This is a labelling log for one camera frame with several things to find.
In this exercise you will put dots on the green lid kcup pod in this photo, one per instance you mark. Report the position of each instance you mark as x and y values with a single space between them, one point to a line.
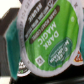
50 34

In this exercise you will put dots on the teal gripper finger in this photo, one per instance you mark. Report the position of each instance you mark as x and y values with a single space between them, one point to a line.
13 49

